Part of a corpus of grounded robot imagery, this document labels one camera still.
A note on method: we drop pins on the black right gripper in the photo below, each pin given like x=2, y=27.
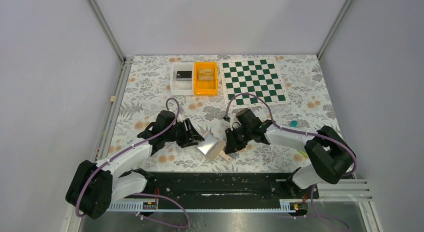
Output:
x=236, y=141

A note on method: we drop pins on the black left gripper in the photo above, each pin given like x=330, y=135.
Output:
x=187, y=133

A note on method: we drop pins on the beige leather card holder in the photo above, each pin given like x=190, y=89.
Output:
x=213, y=148

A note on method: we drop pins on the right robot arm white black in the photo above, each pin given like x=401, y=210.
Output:
x=330, y=157

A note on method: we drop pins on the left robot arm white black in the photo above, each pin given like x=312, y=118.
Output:
x=96, y=185

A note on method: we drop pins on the teal card on table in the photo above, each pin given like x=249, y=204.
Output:
x=294, y=124

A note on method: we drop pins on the orange plastic bin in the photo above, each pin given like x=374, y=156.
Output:
x=209, y=88

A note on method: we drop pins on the white plastic bin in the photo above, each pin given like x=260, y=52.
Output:
x=181, y=88

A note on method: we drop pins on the black box in white bin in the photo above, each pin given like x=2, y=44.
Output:
x=184, y=75

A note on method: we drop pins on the wooden block in orange bin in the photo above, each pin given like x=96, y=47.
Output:
x=205, y=74

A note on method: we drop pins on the green white chessboard mat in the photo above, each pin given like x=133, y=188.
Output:
x=246, y=80

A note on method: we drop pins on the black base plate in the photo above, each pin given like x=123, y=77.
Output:
x=219, y=191

